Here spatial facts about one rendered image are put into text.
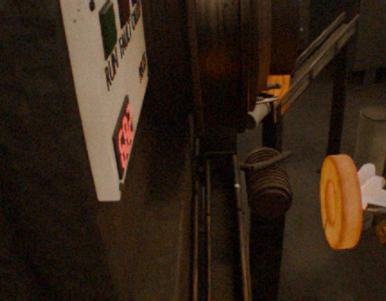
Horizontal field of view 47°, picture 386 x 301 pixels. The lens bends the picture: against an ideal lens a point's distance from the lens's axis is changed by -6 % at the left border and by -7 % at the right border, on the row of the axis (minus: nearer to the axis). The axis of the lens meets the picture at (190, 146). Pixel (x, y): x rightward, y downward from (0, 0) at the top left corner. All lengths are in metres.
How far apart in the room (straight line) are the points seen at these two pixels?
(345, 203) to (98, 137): 0.43
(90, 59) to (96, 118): 0.05
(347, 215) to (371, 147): 1.03
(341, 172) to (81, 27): 0.49
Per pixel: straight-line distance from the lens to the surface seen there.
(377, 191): 0.77
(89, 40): 0.34
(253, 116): 1.30
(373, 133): 1.71
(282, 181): 1.32
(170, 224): 0.67
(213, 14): 0.59
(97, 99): 0.36
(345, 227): 0.72
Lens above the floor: 1.31
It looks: 32 degrees down
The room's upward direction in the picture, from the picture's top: 4 degrees counter-clockwise
